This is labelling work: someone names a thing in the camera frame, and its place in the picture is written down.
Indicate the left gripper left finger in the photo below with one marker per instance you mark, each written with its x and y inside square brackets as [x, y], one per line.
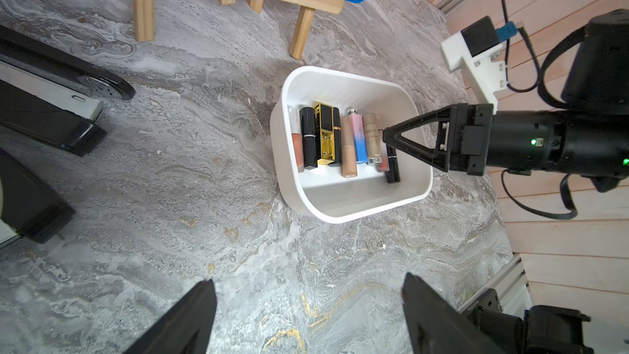
[186, 327]

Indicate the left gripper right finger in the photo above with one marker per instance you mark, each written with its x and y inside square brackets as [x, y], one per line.
[435, 326]

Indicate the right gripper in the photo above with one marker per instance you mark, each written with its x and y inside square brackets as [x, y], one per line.
[452, 138]

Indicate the black lipstick silver band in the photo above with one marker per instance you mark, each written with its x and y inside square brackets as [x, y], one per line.
[393, 174]

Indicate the pink blue lipstick tube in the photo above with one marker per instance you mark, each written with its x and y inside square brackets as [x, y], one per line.
[358, 133]

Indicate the beige lipstick tube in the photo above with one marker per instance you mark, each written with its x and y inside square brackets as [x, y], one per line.
[349, 165]

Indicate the black lipstick gold band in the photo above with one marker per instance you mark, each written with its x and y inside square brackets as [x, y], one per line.
[337, 139]

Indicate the gold black square lipstick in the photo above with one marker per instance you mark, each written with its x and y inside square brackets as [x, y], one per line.
[324, 117]

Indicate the white storage box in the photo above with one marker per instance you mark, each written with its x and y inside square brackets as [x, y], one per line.
[323, 192]

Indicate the black lipstick tube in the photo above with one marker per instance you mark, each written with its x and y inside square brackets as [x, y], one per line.
[308, 128]

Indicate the red lip gloss tube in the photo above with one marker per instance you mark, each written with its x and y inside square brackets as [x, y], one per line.
[295, 127]

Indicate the pink frosted lipstick tube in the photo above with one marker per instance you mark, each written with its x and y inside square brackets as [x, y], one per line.
[383, 166]

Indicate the silver lipstick tube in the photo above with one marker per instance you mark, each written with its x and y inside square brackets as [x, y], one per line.
[372, 139]

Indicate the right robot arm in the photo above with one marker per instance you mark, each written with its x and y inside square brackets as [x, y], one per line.
[583, 131]

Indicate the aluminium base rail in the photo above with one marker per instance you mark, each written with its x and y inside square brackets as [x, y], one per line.
[512, 290]

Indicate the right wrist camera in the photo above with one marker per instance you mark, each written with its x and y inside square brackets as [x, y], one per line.
[475, 51]

